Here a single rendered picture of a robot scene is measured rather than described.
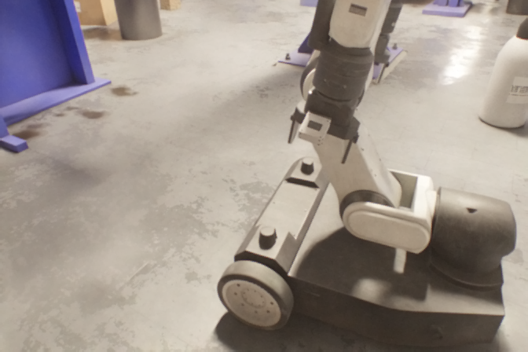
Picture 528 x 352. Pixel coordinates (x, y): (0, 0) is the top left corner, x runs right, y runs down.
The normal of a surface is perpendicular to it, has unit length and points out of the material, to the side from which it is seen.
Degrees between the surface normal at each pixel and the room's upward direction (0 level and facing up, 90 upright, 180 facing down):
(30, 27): 90
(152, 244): 0
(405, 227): 90
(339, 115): 90
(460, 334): 90
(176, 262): 0
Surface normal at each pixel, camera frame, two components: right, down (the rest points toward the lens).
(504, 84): -0.75, 0.36
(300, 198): -0.01, -0.85
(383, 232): -0.39, 0.49
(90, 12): -0.09, 0.53
